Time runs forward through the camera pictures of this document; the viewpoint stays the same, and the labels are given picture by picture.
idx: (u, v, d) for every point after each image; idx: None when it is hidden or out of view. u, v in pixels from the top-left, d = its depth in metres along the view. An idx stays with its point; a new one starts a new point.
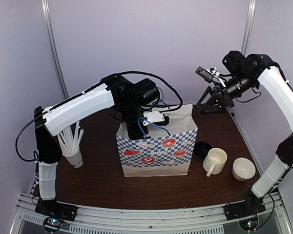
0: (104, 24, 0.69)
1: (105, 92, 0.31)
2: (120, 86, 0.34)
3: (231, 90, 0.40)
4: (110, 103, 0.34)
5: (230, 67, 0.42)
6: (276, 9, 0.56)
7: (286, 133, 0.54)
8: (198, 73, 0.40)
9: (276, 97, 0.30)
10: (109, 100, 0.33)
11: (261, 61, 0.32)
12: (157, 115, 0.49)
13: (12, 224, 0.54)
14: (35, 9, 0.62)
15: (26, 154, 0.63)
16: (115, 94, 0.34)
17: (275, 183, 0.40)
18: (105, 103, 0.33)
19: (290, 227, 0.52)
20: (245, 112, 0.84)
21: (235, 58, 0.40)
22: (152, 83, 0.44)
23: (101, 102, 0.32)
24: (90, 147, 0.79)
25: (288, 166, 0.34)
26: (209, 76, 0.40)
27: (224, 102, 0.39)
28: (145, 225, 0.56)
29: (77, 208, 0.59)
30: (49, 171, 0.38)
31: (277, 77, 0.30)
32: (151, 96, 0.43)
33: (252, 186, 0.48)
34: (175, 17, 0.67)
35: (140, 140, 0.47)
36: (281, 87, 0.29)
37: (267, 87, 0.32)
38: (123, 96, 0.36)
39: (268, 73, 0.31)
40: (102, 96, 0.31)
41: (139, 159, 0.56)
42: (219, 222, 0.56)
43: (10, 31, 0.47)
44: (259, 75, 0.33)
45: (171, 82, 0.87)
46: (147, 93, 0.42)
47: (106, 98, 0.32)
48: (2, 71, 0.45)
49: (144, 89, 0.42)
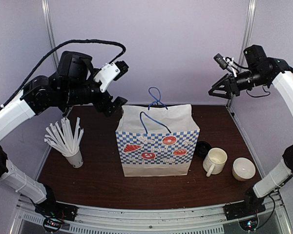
0: (104, 24, 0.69)
1: (15, 104, 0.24)
2: (31, 92, 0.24)
3: (241, 83, 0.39)
4: (31, 113, 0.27)
5: (249, 60, 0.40)
6: (275, 9, 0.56)
7: None
8: (214, 58, 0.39)
9: (289, 102, 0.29)
10: (30, 109, 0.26)
11: (277, 65, 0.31)
12: (109, 70, 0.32)
13: (12, 225, 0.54)
14: (35, 9, 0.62)
15: (26, 154, 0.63)
16: (31, 103, 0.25)
17: (276, 186, 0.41)
18: (25, 113, 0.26)
19: (290, 227, 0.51)
20: (245, 112, 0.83)
21: (257, 51, 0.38)
22: (68, 52, 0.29)
23: (17, 116, 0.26)
24: (90, 147, 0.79)
25: (292, 172, 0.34)
26: (224, 64, 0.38)
27: (230, 89, 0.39)
28: (145, 225, 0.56)
29: (77, 208, 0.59)
30: (14, 181, 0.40)
31: (290, 82, 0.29)
32: (79, 71, 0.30)
33: (255, 185, 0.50)
34: (175, 17, 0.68)
35: (141, 133, 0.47)
36: None
37: (281, 91, 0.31)
38: (47, 99, 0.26)
39: (282, 77, 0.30)
40: (15, 109, 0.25)
41: (139, 155, 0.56)
42: (219, 222, 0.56)
43: (10, 32, 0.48)
44: (274, 79, 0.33)
45: (171, 82, 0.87)
46: (71, 71, 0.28)
47: (23, 108, 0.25)
48: (3, 71, 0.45)
49: (64, 69, 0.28)
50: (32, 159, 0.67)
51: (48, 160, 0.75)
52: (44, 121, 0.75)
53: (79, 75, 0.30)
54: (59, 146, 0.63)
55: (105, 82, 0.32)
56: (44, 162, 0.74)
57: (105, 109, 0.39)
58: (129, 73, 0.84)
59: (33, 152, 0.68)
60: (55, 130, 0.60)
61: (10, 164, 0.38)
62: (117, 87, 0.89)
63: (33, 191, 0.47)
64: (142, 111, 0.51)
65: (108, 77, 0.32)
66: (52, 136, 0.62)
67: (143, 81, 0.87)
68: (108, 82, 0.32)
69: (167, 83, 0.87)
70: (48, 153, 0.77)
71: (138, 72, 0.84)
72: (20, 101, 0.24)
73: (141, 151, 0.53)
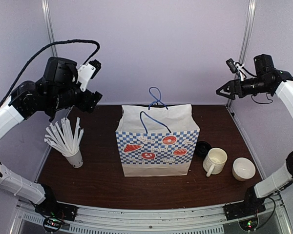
0: (104, 24, 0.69)
1: (5, 109, 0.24)
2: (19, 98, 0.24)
3: (245, 87, 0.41)
4: (19, 119, 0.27)
5: (257, 67, 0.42)
6: (275, 9, 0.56)
7: None
8: (226, 62, 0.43)
9: (291, 109, 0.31)
10: (19, 115, 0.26)
11: (280, 75, 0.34)
12: (85, 70, 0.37)
13: (12, 225, 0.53)
14: (35, 10, 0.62)
15: (26, 154, 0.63)
16: (20, 108, 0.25)
17: (276, 190, 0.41)
18: (14, 119, 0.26)
19: (290, 227, 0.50)
20: (245, 112, 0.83)
21: (265, 61, 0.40)
22: (54, 58, 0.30)
23: (6, 122, 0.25)
24: (90, 147, 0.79)
25: None
26: (233, 68, 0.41)
27: (234, 90, 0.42)
28: (145, 225, 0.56)
29: (77, 208, 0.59)
30: (11, 185, 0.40)
31: (292, 90, 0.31)
32: (66, 76, 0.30)
33: (256, 184, 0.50)
34: (175, 17, 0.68)
35: (141, 133, 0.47)
36: None
37: (284, 101, 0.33)
38: (34, 104, 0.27)
39: (284, 86, 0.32)
40: (5, 114, 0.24)
41: (139, 155, 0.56)
42: (219, 222, 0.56)
43: (10, 32, 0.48)
44: (277, 89, 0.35)
45: (171, 82, 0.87)
46: (58, 77, 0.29)
47: (12, 113, 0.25)
48: (3, 71, 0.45)
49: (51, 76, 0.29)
50: (32, 159, 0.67)
51: (48, 160, 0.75)
52: (44, 121, 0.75)
53: (66, 80, 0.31)
54: (59, 146, 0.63)
55: (85, 81, 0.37)
56: (44, 162, 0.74)
57: (88, 108, 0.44)
58: (129, 73, 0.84)
59: (33, 152, 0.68)
60: (55, 130, 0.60)
61: (4, 168, 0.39)
62: (117, 87, 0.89)
63: (31, 193, 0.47)
64: (142, 111, 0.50)
65: (87, 76, 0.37)
66: (52, 136, 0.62)
67: (143, 81, 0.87)
68: (87, 80, 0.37)
69: (167, 83, 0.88)
70: (48, 153, 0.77)
71: (138, 72, 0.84)
72: (10, 106, 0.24)
73: (141, 151, 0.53)
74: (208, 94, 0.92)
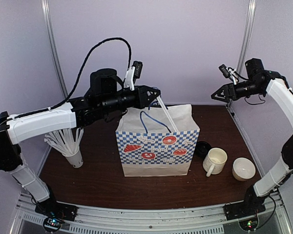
0: (105, 24, 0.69)
1: (69, 112, 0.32)
2: (83, 111, 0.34)
3: (239, 90, 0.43)
4: (72, 124, 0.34)
5: (248, 71, 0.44)
6: (274, 9, 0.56)
7: None
8: (219, 68, 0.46)
9: (282, 104, 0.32)
10: (73, 120, 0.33)
11: (268, 75, 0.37)
12: (130, 73, 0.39)
13: (12, 224, 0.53)
14: (35, 9, 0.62)
15: (27, 154, 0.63)
16: (78, 117, 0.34)
17: (276, 185, 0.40)
18: (69, 122, 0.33)
19: (290, 227, 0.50)
20: (246, 113, 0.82)
21: (254, 64, 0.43)
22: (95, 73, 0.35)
23: (62, 122, 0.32)
24: (90, 147, 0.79)
25: (290, 168, 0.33)
26: (226, 72, 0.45)
27: (228, 93, 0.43)
28: (145, 225, 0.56)
29: (77, 208, 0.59)
30: (25, 176, 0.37)
31: (281, 87, 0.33)
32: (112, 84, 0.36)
33: (256, 184, 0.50)
34: (175, 17, 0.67)
35: (141, 133, 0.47)
36: (284, 94, 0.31)
37: (275, 97, 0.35)
38: (92, 116, 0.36)
39: (272, 84, 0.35)
40: (63, 116, 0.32)
41: (139, 155, 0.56)
42: (219, 222, 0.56)
43: (10, 31, 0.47)
44: (267, 87, 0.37)
45: (171, 82, 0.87)
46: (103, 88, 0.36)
47: (69, 118, 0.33)
48: (4, 71, 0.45)
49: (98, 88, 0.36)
50: (32, 159, 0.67)
51: (48, 160, 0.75)
52: None
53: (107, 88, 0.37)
54: (59, 146, 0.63)
55: (128, 79, 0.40)
56: (44, 162, 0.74)
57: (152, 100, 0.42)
58: None
59: (33, 153, 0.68)
60: None
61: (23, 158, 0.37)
62: None
63: (38, 190, 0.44)
64: (142, 111, 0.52)
65: (129, 76, 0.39)
66: (52, 136, 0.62)
67: (143, 80, 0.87)
68: (129, 78, 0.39)
69: (167, 83, 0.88)
70: (48, 153, 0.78)
71: None
72: (71, 112, 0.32)
73: (141, 151, 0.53)
74: (208, 93, 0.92)
